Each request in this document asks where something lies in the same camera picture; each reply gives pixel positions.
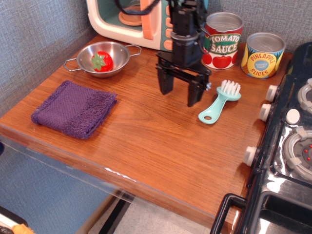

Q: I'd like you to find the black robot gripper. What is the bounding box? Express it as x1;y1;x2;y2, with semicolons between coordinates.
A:
156;33;211;107

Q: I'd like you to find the teal dish brush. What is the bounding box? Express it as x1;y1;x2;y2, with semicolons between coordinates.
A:
198;80;241;125

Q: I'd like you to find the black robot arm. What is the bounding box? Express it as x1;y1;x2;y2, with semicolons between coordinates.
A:
156;0;211;107

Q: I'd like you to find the purple folded towel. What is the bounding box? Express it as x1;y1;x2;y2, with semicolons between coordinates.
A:
31;80;117;139

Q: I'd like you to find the teal toy microwave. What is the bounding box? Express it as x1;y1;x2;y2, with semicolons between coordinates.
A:
85;0;209;54

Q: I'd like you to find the tomato sauce can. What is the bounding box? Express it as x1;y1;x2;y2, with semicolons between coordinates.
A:
202;12;244;70

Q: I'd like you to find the orange microwave plate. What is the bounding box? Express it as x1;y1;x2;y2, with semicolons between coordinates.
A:
118;5;142;26

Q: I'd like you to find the red toy strawberry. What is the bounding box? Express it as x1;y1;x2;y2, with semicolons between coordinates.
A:
91;51;114;72

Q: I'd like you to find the grey stove knob middle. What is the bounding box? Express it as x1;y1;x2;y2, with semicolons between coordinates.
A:
258;104;272;122

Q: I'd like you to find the grey stove knob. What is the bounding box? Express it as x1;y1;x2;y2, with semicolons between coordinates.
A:
266;85;278;102
258;104;272;122
243;146;257;167

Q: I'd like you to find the pineapple slices can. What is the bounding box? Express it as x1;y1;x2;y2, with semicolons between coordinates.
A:
241;32;286;79

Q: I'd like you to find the grey stove knob upper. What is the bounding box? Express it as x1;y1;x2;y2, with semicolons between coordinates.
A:
266;85;278;102

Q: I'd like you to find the grey stove knob lower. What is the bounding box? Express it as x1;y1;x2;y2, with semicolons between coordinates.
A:
243;146;257;167

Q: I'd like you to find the black toy stove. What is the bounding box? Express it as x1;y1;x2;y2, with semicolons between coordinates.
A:
211;42;312;234

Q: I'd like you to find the orange fuzzy object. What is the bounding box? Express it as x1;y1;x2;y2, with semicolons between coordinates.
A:
11;224;34;234

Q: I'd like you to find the steel bowl with handles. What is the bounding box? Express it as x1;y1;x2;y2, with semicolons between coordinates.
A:
63;41;142;78

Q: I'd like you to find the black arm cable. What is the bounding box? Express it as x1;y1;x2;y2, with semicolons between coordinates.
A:
114;0;162;16

